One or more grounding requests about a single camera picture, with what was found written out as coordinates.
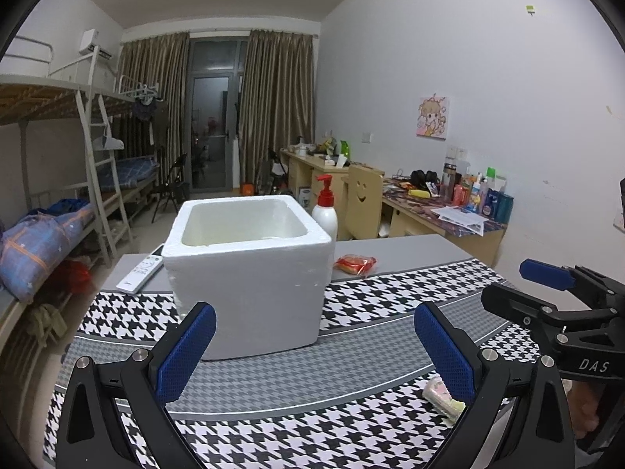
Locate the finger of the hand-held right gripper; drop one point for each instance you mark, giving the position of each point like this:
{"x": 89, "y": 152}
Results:
{"x": 517, "y": 308}
{"x": 547, "y": 273}

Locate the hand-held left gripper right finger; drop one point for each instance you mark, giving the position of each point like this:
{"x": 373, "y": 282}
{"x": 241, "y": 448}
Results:
{"x": 447, "y": 351}

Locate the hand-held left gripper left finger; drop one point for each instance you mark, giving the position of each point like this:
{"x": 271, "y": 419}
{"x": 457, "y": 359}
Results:
{"x": 188, "y": 351}

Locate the white foam box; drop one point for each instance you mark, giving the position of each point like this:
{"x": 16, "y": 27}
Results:
{"x": 254, "y": 293}

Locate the person's right hand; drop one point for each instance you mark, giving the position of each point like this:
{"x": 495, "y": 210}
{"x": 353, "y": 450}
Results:
{"x": 586, "y": 408}

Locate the small clear wrapped packet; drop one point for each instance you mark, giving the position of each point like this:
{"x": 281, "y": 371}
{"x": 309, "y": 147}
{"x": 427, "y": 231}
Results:
{"x": 438, "y": 393}

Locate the white remote control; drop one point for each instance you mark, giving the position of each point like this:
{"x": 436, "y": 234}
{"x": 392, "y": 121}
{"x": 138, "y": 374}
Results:
{"x": 139, "y": 273}

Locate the cluster of toiletry bottles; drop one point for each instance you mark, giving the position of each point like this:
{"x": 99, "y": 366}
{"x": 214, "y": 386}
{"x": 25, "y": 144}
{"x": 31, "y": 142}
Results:
{"x": 481, "y": 195}

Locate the white paper sheets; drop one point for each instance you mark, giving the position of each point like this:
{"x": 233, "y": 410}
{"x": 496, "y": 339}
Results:
{"x": 459, "y": 217}

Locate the houndstooth table mat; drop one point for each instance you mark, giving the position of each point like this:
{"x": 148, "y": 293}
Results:
{"x": 293, "y": 386}

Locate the light wooden desk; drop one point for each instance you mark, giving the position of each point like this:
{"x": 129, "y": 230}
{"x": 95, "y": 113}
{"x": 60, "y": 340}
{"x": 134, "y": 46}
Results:
{"x": 302, "y": 171}
{"x": 429, "y": 234}

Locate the red snack packet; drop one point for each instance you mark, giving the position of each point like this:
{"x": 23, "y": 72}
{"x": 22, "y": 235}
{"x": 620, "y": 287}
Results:
{"x": 356, "y": 265}

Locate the red plastic bag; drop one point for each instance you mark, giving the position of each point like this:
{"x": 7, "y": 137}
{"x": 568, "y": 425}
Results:
{"x": 75, "y": 276}

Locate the yellow tube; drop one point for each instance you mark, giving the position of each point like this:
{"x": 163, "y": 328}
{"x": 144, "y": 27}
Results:
{"x": 420, "y": 194}

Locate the black headphones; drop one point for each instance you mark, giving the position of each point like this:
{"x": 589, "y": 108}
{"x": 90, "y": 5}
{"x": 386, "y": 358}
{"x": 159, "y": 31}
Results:
{"x": 424, "y": 178}

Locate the wooden chair with smiley cutout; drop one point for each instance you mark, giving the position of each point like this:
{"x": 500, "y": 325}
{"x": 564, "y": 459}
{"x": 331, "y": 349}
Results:
{"x": 364, "y": 205}

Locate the blue plaid bundle bag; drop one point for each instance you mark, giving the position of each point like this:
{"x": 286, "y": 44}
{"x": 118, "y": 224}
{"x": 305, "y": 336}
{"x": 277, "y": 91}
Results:
{"x": 44, "y": 249}

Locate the white pump bottle red top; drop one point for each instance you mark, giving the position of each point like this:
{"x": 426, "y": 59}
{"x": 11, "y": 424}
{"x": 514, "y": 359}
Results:
{"x": 324, "y": 220}

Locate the green plastic item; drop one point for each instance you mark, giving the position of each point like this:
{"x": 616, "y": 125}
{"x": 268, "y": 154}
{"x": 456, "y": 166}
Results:
{"x": 344, "y": 148}

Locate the glass balcony door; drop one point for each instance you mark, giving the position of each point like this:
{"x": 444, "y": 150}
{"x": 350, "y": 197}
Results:
{"x": 212, "y": 117}

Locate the dark hanging clothes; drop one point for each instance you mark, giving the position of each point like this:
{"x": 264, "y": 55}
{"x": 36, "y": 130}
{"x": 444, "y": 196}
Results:
{"x": 149, "y": 117}

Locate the brown curtain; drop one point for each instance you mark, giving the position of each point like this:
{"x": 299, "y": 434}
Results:
{"x": 156, "y": 107}
{"x": 273, "y": 107}

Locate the white metal bunk bed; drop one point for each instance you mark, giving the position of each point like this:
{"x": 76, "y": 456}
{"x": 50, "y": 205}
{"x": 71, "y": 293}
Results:
{"x": 34, "y": 93}

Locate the white air conditioner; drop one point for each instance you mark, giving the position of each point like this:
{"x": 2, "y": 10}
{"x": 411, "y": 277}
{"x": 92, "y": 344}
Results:
{"x": 93, "y": 43}

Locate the white double wall socket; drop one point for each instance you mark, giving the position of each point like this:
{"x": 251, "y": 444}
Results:
{"x": 458, "y": 152}

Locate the cartoon wall poster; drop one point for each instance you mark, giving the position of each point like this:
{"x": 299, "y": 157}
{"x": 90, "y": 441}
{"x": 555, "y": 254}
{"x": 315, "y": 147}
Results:
{"x": 432, "y": 117}

